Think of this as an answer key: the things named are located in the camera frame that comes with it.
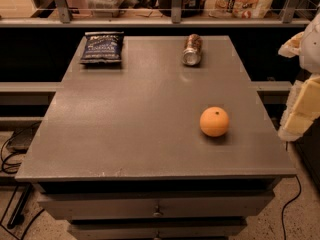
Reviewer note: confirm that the orange fruit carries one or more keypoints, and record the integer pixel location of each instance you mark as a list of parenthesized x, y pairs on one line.
[(214, 122)]

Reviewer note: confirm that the clear plastic container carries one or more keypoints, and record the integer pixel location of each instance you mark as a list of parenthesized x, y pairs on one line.
[(104, 8)]

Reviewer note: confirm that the blue chip bag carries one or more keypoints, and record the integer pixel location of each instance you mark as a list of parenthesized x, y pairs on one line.
[(102, 47)]

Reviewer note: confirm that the orange soda can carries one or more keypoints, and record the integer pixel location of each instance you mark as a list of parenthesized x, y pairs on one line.
[(192, 50)]

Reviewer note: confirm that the black power adapter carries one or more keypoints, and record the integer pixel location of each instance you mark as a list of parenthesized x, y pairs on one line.
[(20, 140)]

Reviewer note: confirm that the grey lower drawer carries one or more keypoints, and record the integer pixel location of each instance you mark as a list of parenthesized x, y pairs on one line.
[(157, 229)]

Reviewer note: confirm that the grey top drawer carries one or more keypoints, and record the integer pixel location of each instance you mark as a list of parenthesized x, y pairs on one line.
[(141, 206)]

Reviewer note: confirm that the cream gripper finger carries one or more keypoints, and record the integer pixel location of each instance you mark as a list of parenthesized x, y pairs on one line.
[(302, 108), (291, 48)]

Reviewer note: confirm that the colourful snack bag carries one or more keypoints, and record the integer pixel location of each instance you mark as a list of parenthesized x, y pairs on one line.
[(244, 9)]

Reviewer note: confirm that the grey drawer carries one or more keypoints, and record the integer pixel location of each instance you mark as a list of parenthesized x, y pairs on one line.
[(157, 229), (141, 206)]

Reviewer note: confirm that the grey metal railing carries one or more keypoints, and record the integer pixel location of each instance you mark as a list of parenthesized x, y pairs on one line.
[(142, 13)]

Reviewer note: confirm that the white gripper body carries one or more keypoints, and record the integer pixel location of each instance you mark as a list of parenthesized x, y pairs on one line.
[(312, 47)]

